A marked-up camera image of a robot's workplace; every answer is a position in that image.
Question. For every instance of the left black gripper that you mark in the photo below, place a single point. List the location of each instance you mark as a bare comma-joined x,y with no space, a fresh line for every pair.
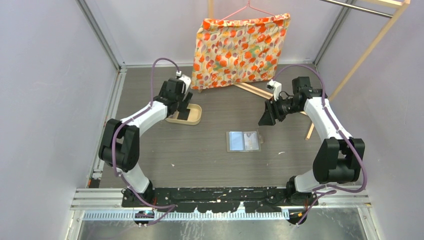
184,99

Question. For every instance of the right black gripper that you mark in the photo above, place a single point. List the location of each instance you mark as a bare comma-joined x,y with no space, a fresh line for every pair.
272,107

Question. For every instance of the white printed ID card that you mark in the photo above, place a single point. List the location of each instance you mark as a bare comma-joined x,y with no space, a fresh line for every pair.
251,141

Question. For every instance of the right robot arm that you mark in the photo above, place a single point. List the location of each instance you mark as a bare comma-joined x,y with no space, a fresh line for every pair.
339,158

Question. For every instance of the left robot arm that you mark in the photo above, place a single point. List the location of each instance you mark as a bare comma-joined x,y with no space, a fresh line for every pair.
120,142

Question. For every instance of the beige oval tray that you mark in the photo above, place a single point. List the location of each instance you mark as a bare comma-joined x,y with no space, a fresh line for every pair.
189,116

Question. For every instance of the floral fabric bag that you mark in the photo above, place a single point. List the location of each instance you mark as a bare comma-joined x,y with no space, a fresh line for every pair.
229,52

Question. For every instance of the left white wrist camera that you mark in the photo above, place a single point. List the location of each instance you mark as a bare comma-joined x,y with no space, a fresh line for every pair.
185,79

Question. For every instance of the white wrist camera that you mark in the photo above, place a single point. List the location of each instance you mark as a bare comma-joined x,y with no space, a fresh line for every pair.
185,79
275,88

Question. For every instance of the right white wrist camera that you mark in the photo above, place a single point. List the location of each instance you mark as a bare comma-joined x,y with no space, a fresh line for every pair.
275,88

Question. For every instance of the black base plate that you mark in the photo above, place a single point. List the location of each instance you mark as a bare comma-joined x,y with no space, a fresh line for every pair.
264,199

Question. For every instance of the aluminium front rail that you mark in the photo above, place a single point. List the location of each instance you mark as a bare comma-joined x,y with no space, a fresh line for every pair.
104,204

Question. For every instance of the wooden rack frame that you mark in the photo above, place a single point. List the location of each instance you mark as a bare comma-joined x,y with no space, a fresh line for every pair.
363,64

